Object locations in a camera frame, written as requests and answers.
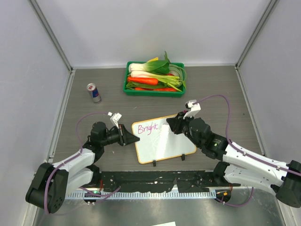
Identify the slotted cable duct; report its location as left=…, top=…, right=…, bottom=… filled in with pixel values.
left=65, top=189, right=216, bottom=200

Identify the orange carrot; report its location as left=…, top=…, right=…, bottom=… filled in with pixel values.
left=127, top=76, right=158, bottom=86

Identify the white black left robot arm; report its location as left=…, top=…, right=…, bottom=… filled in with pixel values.
left=25, top=122, right=140, bottom=214

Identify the white green leek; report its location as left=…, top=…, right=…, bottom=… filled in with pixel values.
left=127, top=71, right=186, bottom=88

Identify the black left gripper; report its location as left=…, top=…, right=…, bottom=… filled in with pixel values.
left=101, top=124, right=139, bottom=146

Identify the yellow framed whiteboard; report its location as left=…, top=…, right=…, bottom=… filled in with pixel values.
left=132, top=115, right=197, bottom=164

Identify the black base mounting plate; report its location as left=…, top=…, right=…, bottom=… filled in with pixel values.
left=79, top=169, right=242, bottom=193

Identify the green bok choy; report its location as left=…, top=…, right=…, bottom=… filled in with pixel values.
left=128, top=51, right=171, bottom=74

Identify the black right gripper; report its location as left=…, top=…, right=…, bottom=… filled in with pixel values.
left=167, top=110, right=202, bottom=147

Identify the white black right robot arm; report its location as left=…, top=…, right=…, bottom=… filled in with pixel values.
left=166, top=112, right=301, bottom=208

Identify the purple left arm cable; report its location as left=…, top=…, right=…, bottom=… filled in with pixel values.
left=43, top=111, right=122, bottom=216

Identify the green plastic vegetable tray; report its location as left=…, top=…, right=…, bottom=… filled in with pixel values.
left=123, top=76, right=186, bottom=97

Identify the red bull drink can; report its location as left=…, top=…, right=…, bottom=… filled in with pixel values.
left=87, top=83, right=101, bottom=103

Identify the white paper sheet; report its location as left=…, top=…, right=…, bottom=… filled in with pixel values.
left=157, top=222, right=176, bottom=226

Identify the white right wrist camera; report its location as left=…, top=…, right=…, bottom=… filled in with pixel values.
left=183, top=100, right=201, bottom=119

